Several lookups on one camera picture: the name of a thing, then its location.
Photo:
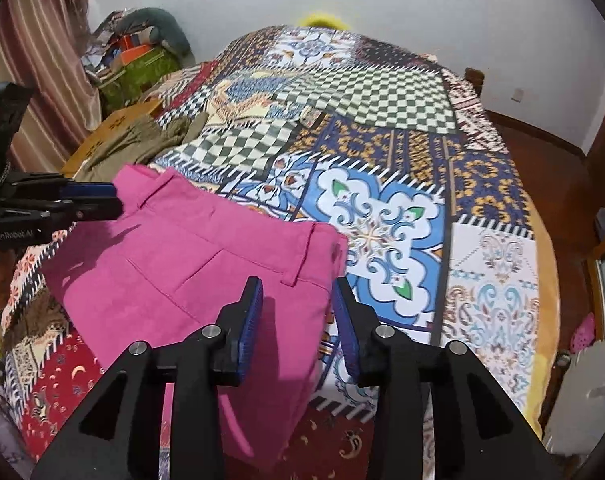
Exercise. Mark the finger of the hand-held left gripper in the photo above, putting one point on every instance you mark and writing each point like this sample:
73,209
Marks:
87,190
92,208

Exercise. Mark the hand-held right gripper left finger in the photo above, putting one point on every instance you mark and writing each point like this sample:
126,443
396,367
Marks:
250,330

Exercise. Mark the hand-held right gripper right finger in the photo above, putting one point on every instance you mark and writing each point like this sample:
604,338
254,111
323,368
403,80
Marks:
343,335

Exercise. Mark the pink pants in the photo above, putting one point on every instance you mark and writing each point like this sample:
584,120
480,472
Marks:
182,250

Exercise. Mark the khaki pants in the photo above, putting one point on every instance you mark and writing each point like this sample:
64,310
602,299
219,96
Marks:
132,140

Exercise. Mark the striped brown curtain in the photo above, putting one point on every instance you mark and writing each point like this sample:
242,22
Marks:
42,35

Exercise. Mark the pile of printed bags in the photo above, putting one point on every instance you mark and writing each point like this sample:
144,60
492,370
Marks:
102,45

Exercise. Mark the orange box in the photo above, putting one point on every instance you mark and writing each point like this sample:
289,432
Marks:
132,52

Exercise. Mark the patchwork printed bedspread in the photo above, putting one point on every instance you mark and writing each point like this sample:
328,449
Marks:
382,160

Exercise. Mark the grey-blue pillow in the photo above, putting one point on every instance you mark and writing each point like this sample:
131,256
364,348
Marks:
167,25

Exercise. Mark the pink shoe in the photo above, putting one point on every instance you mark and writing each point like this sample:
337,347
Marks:
582,332

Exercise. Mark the yellow pillow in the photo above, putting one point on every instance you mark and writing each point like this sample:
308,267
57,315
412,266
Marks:
325,19

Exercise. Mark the wooden bed post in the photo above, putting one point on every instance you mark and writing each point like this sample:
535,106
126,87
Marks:
475,80

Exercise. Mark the white wall socket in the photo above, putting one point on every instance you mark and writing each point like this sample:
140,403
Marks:
518,94

